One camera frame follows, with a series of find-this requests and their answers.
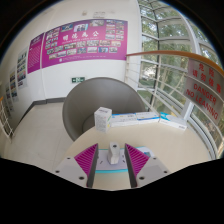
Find small upright white carton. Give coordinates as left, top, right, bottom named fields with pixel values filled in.
left=93, top=106, right=113, bottom=133

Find grey round tub chair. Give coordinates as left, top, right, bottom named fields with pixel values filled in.
left=61, top=77, right=148, bottom=142

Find silver sign red characters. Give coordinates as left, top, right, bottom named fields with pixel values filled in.
left=188, top=59, right=224, bottom=94

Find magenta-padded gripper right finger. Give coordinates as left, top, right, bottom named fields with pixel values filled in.
left=124, top=143, right=172, bottom=188

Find narrow magenta text poster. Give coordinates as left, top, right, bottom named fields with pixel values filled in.
left=27, top=32, right=45, bottom=74

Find white-framed glass window wall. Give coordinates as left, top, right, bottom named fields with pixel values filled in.
left=137, top=0, right=224, bottom=158

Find silver sign red letters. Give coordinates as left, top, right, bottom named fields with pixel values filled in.
left=182, top=75, right=224, bottom=126

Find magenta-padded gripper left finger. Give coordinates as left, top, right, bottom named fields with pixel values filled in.
left=54, top=143, right=100, bottom=188

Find white stair railing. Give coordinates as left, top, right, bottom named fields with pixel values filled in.
left=0, top=95, right=15, bottom=138

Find white wall photo poster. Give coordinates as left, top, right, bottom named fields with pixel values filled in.
left=9, top=68, right=18, bottom=101
left=16, top=48, right=29, bottom=89

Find green exit sign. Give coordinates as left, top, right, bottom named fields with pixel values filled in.
left=71, top=76, right=86, bottom=84

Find white railing with wooden handrail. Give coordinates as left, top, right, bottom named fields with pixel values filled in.
left=124, top=49, right=224, bottom=159

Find large magenta photo poster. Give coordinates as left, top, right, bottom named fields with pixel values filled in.
left=40, top=18, right=129, bottom=70

